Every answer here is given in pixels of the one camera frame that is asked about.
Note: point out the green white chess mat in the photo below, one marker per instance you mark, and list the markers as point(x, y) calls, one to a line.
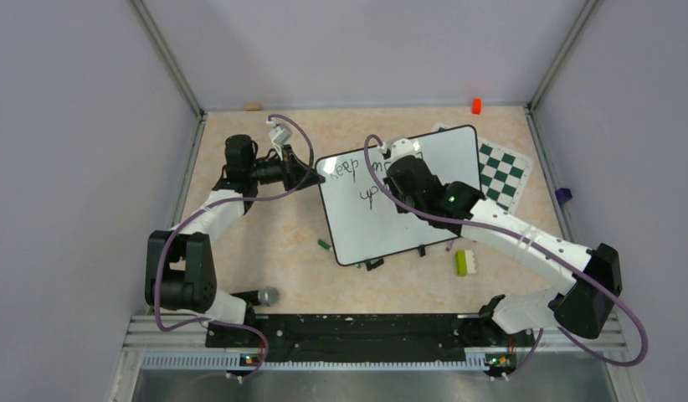
point(502, 175)

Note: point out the orange block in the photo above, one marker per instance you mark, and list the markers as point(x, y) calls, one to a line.
point(477, 106)

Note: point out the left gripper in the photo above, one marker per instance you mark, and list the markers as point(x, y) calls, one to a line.
point(292, 168)

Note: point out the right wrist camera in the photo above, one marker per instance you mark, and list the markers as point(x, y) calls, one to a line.
point(399, 148)

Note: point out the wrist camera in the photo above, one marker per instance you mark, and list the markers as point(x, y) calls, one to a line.
point(399, 148)
point(279, 135)

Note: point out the purple block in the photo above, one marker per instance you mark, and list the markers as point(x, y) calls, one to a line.
point(563, 195)

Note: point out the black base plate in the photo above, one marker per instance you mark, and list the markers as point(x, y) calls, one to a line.
point(367, 338)

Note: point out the white whiteboard black frame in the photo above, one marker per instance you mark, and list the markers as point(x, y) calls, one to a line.
point(364, 224)

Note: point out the white lego brick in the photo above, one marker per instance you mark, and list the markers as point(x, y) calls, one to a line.
point(471, 265)

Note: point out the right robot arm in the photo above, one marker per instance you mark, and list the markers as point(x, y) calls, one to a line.
point(583, 281)

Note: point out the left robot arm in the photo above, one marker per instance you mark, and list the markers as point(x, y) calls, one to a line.
point(180, 271)

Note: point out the microphone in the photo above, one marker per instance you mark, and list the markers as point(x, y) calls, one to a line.
point(267, 296)

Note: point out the cork stopper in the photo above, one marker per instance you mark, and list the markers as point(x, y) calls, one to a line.
point(254, 106)

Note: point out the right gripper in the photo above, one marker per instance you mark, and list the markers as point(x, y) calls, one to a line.
point(389, 180)

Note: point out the slotted cable duct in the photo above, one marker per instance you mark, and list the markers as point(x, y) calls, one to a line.
point(233, 362)

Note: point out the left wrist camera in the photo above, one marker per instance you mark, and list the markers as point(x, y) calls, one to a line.
point(279, 135)

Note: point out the green cap marker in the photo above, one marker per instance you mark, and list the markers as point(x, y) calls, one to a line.
point(323, 244)

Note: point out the green lego brick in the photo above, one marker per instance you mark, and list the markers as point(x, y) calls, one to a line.
point(461, 263)

